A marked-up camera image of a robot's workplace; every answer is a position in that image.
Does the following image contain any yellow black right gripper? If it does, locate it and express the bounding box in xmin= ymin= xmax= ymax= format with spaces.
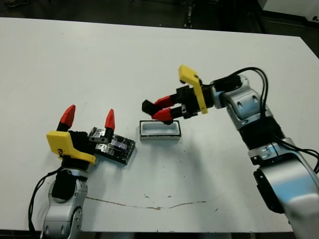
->
xmin=152 ymin=64 xmax=216 ymax=125

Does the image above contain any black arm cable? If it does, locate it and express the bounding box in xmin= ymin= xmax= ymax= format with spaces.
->
xmin=233 ymin=66 xmax=319 ymax=175
xmin=28 ymin=166 xmax=63 ymax=232

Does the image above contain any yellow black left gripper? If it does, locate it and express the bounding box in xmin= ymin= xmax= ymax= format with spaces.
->
xmin=46 ymin=105 xmax=115 ymax=172

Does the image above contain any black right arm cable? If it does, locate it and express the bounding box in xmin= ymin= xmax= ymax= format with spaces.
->
xmin=233 ymin=66 xmax=319 ymax=175

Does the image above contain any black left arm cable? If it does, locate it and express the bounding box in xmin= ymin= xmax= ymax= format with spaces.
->
xmin=28 ymin=166 xmax=63 ymax=232

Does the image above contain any white camera box base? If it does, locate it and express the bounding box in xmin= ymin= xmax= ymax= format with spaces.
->
xmin=139 ymin=119 xmax=182 ymax=142

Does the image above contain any metal background post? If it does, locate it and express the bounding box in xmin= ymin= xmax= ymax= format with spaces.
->
xmin=183 ymin=0 xmax=195 ymax=28

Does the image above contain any black glossy box lid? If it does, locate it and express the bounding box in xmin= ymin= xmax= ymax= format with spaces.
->
xmin=87 ymin=126 xmax=137 ymax=165

